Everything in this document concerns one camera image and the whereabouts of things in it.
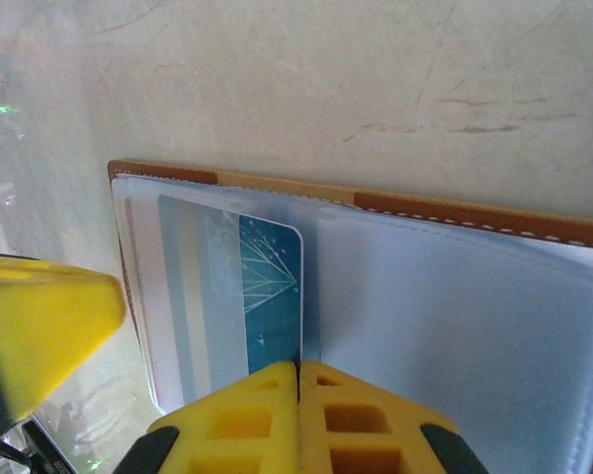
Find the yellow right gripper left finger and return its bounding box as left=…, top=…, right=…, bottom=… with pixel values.
left=121, top=360, right=298, bottom=474

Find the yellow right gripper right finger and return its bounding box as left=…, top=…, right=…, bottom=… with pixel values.
left=298, top=359, right=490, bottom=474

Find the brown leather card holder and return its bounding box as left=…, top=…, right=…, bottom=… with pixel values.
left=106, top=158, right=593, bottom=474

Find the teal patterned card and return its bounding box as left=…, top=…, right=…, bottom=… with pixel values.
left=156, top=193, right=305, bottom=411

